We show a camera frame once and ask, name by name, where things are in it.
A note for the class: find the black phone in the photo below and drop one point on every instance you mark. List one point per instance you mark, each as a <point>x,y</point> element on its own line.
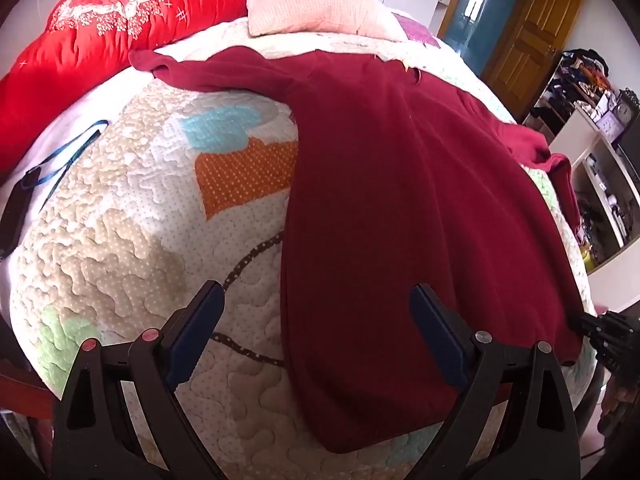
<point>14,212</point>

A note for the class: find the pile of clothes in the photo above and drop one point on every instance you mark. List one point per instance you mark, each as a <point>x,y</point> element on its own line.
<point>580,72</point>

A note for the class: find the small clock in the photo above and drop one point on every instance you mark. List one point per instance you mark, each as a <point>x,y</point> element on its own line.
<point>611,122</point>

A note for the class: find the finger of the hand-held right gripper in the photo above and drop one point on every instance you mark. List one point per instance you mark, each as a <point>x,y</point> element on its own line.
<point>605,332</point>

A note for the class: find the red floral quilt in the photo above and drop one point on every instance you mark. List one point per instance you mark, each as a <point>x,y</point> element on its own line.
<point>75,60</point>

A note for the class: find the white shelf unit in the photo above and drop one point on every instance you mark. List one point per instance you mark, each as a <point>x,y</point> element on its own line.
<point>575,135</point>

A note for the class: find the pink ribbed pillow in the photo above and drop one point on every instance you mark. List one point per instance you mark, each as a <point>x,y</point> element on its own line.
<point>310,5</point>

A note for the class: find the brown wooden door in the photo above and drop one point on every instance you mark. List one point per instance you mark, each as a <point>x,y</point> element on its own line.
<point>535,35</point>

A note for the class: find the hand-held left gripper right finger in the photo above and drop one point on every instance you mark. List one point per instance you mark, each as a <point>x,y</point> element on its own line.
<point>440,332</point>

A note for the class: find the patchwork quilted bedspread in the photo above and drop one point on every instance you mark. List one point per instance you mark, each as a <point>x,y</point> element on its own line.
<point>125,240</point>

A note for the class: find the dark red garment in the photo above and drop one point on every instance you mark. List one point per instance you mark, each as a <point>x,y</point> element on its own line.
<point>400,185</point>

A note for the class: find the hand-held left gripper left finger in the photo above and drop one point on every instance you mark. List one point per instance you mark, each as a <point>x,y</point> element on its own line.
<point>195,332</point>

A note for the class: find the purple cloth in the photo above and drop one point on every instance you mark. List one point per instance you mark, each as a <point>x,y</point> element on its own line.
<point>417,30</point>

